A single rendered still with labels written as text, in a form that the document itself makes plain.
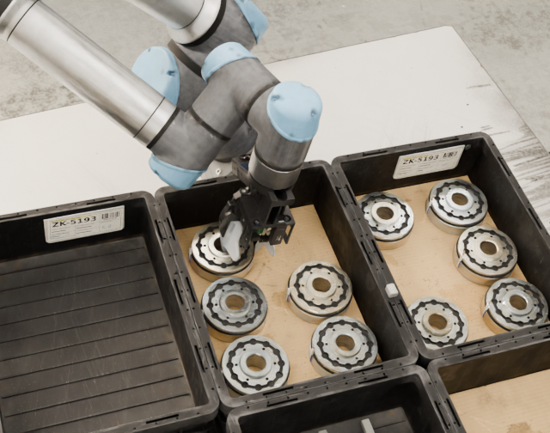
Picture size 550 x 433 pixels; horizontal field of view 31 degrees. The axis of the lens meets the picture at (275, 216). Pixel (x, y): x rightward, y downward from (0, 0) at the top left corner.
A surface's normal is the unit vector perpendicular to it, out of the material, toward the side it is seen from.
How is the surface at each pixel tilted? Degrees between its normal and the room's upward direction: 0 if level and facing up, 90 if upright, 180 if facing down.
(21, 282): 0
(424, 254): 0
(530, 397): 0
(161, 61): 54
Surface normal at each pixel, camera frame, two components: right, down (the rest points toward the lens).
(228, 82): -0.43, -0.07
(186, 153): 0.00, 0.32
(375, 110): 0.11, -0.62
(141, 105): 0.26, -0.02
